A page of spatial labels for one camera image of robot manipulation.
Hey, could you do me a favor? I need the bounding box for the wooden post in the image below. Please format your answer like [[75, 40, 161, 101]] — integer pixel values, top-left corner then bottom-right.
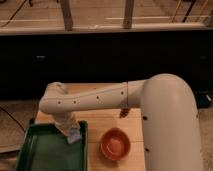
[[123, 0, 134, 29], [60, 0, 73, 31]]

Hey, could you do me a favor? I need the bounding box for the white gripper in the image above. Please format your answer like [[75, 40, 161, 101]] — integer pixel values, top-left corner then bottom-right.
[[54, 116, 80, 134]]

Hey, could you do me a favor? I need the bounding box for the left wooden post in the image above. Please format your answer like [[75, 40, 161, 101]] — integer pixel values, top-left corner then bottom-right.
[[60, 0, 73, 31]]

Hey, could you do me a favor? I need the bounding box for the right wooden post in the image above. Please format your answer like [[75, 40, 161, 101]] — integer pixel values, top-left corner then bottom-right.
[[123, 0, 134, 29]]

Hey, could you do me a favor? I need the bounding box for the blue-grey sponge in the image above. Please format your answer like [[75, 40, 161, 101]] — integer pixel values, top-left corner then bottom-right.
[[67, 129, 81, 144]]

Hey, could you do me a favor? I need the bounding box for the green plastic tray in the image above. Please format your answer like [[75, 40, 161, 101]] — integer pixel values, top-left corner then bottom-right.
[[15, 121, 88, 171]]

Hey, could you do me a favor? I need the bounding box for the orange bowl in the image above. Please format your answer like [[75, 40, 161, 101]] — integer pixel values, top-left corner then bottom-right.
[[99, 128, 131, 161]]

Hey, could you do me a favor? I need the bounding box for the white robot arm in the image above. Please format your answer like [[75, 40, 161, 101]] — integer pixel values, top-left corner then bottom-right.
[[39, 73, 204, 171]]

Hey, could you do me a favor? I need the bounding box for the black floor cable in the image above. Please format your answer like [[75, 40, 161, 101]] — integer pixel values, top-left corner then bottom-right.
[[0, 106, 26, 132]]

